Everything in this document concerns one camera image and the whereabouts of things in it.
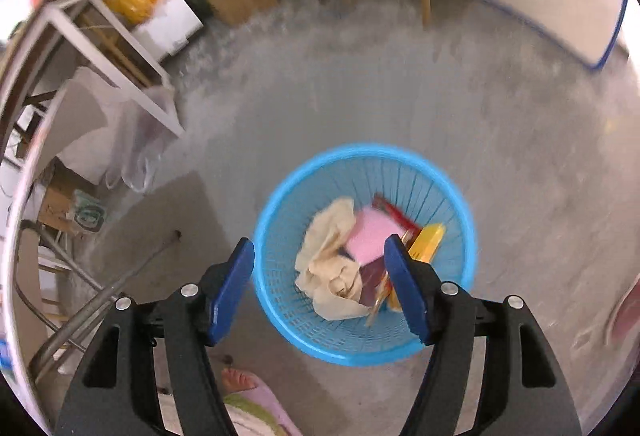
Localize red snack bag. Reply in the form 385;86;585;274
357;193;423;312

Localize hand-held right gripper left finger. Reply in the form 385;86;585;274
54;237;257;436

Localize blue plastic mesh basket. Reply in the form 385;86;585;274
252;143;477;367

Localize person's foot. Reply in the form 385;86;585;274
220;367;261;397

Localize yellow snack packet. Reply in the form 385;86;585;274
387;223;447;312

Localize long white side table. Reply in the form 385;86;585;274
0;0;186;157

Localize dark red quilted cloth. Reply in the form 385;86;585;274
605;273;640;347

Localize metal table frame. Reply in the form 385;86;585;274
15;216;183;382

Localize pink sponge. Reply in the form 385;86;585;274
345;207;408;264

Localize beige cloth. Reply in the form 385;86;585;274
295;197;373;321

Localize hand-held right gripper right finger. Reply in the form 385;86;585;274
382;233;583;436

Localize pink green slipper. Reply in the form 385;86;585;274
222;383;303;436

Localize flat cardboard box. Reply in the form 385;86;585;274
37;161;108;234

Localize white storage box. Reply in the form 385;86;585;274
132;0;206;62

